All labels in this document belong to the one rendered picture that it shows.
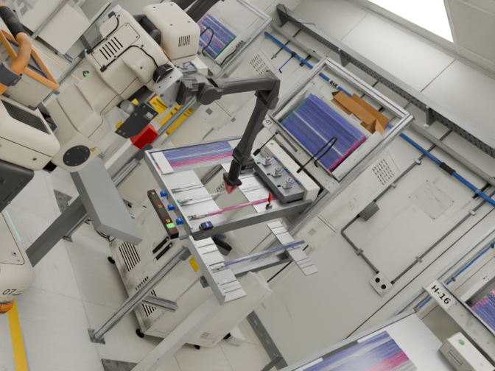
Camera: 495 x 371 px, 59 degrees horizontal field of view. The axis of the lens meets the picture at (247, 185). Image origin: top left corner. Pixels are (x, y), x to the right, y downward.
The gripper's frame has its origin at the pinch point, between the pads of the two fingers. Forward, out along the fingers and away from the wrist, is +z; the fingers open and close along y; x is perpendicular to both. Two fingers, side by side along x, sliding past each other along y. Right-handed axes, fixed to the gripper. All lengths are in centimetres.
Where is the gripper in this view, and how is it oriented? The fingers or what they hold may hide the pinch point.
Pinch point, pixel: (228, 191)
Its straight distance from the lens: 233.2
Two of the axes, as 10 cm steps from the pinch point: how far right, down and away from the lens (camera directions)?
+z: -2.4, 7.9, 5.6
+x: -8.5, 1.2, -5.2
